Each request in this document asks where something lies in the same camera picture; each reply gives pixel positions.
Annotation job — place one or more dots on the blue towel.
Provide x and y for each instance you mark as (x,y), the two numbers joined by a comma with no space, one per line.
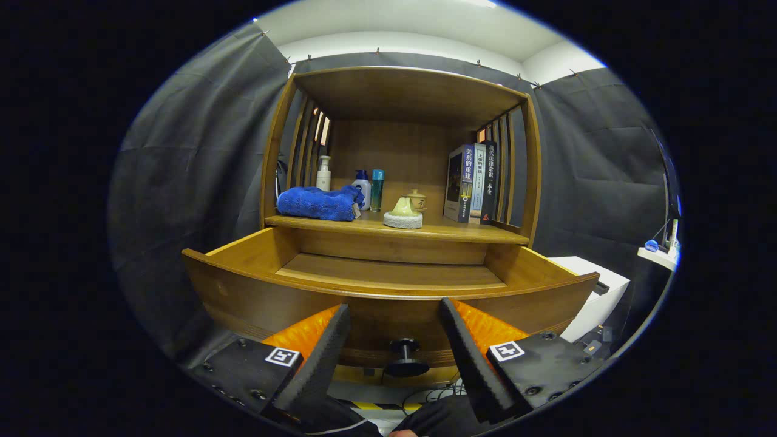
(312,203)

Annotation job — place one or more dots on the wooden drawer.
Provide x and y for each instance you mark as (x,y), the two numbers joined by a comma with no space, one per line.
(388,276)

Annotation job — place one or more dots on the beige lidded teacup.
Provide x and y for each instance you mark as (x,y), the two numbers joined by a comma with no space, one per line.
(417,199)

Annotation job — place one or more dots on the wooden cabinet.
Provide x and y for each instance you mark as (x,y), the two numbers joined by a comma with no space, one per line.
(394,152)

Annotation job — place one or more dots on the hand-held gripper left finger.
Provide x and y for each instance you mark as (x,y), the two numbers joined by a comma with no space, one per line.
(318,364)

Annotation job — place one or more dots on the small blue object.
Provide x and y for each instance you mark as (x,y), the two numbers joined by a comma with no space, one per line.
(651,246)

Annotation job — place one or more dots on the white pump bottle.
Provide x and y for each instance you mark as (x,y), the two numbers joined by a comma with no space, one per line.
(323,179)

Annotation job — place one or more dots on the white side cabinet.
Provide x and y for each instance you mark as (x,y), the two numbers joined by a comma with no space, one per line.
(601,291)

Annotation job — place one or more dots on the black drawer knob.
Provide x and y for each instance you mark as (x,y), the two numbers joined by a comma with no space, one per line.
(405,364)

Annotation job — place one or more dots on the book with black spine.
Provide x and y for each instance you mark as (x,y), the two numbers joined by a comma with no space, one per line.
(489,182)

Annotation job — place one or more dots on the book with blue spine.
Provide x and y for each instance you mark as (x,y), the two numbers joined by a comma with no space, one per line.
(455,182)

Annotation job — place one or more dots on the white bottle with blue cap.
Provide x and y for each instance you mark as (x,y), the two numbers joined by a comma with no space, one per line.
(363,191)

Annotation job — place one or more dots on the wooden countertop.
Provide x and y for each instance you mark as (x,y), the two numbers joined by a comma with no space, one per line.
(437,229)

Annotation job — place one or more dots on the green scrub brush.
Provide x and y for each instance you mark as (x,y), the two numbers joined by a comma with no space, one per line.
(402,218)

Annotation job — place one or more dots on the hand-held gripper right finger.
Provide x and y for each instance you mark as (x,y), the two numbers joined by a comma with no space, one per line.
(473,364)

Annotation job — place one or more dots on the teal bottle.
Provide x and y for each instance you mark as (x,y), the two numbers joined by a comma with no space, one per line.
(377,191)

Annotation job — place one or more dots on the book with pale spine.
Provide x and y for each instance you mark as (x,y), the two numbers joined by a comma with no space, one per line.
(477,182)

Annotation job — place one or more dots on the white wall shelf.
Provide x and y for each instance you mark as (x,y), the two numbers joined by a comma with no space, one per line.
(658,258)

